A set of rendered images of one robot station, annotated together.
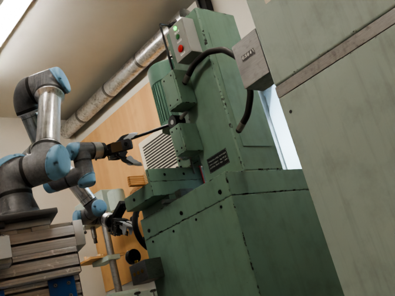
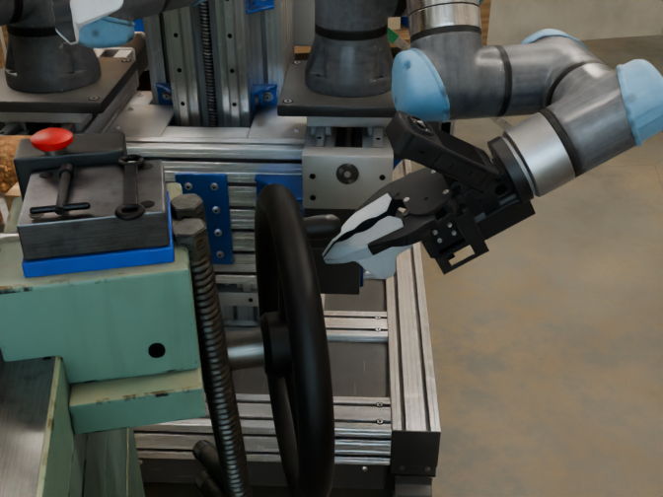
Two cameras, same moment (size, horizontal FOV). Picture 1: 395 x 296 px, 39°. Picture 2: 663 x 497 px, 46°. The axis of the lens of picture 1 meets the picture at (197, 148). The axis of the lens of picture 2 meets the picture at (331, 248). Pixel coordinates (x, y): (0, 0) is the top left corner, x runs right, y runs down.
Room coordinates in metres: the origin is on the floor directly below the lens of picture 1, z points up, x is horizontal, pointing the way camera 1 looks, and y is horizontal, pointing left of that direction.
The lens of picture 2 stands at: (2.90, -0.19, 1.25)
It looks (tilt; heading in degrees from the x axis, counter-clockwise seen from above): 31 degrees down; 121
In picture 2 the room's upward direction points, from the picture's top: straight up
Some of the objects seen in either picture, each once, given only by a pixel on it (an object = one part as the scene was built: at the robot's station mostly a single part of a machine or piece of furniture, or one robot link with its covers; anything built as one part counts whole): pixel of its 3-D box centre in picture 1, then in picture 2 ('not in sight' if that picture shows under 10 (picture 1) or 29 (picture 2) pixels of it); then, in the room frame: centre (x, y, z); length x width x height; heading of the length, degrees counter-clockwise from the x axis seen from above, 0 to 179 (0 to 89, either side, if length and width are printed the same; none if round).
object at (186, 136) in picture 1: (186, 140); not in sight; (2.09, 0.04, 1.02); 0.09 x 0.07 x 0.12; 133
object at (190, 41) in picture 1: (184, 40); not in sight; (2.00, -0.07, 1.40); 0.10 x 0.06 x 0.16; 43
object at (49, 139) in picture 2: not in sight; (51, 139); (2.45, 0.17, 1.02); 0.03 x 0.03 x 0.01
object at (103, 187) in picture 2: not in sight; (92, 192); (2.49, 0.16, 0.99); 0.13 x 0.11 x 0.06; 133
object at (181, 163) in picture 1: (193, 161); not in sight; (2.31, 0.03, 0.99); 0.14 x 0.07 x 0.09; 43
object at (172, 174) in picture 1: (204, 173); not in sight; (2.32, 0.00, 0.93); 0.60 x 0.02 x 0.06; 133
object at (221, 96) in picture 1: (222, 98); not in sight; (2.12, -0.15, 1.16); 0.22 x 0.22 x 0.72; 43
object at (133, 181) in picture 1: (181, 178); not in sight; (2.28, 0.10, 0.92); 0.54 x 0.02 x 0.04; 133
